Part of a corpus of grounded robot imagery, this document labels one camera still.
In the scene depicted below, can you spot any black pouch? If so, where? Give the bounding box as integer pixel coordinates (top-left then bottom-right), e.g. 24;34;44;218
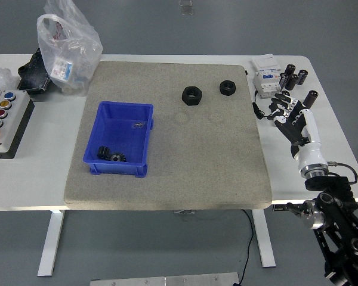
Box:
17;48;53;96

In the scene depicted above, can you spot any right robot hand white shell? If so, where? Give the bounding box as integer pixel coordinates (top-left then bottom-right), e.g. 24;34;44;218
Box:
267;92;328;171

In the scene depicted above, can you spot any white and blue carton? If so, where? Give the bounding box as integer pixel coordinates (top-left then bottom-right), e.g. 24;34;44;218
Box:
50;58;74;83

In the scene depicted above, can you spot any clear plastic bag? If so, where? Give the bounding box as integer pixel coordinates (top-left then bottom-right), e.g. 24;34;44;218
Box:
36;0;104;97

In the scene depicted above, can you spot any white table leg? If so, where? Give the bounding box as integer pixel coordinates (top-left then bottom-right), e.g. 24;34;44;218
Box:
251;209;277;268
37;209;67;277

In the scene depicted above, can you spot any small black hex nut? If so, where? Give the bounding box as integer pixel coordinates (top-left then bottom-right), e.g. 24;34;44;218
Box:
219;79;237;96

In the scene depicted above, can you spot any blue plastic box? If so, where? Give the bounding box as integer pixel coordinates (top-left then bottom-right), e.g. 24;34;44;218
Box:
82;100;155;179

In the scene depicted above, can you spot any grey-brown mat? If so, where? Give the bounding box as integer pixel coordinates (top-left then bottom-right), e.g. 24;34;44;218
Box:
62;61;273;212

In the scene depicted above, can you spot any small black gear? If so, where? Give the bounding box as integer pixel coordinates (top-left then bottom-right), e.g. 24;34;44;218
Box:
95;145;112;161

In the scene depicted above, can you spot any grey floor fixture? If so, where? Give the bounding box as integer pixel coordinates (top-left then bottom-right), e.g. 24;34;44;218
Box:
179;0;195;15

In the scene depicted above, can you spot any black adapter cord with plug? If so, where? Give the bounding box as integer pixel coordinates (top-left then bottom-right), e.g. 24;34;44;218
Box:
252;91;272;120

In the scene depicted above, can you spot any white circuit breaker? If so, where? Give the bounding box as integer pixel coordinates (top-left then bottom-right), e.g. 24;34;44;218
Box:
250;53;284;100

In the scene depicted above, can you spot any black cable under table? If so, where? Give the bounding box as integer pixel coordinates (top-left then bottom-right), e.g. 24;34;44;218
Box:
237;209;255;285

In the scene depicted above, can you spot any large black hex nut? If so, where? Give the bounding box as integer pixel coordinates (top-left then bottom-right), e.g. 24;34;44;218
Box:
181;86;203;105

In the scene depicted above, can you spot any large black gear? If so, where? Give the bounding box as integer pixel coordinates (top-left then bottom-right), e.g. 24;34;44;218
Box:
109;152;128;163

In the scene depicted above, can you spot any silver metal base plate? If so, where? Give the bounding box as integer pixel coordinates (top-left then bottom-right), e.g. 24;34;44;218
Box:
89;272;241;286

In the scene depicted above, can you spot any grey push-button control box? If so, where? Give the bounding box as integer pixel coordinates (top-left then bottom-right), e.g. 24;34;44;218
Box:
0;88;36;160

